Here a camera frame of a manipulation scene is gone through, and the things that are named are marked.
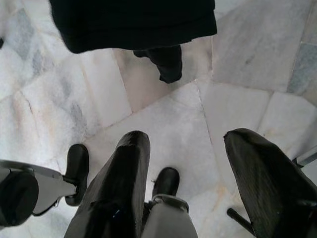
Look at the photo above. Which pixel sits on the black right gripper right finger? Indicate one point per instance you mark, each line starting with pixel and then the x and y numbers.
pixel 272 188

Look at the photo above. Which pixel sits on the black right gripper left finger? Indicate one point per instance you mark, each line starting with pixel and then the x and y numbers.
pixel 116 193

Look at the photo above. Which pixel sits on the black folding chair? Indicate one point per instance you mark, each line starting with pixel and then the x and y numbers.
pixel 239 218

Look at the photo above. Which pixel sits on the silver metal clothes rack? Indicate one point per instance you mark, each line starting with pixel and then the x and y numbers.
pixel 309 157

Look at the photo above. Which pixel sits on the grey black robot right leg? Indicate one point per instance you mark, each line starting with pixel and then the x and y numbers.
pixel 168 220

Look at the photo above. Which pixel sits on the grey black robot leg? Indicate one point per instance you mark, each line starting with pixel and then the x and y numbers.
pixel 47 191
pixel 168 220

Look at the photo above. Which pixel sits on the grey black robot left leg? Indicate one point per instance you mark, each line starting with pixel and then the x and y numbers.
pixel 47 191

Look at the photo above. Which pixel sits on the black T-shirt with logo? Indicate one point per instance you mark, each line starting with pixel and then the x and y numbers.
pixel 136 24

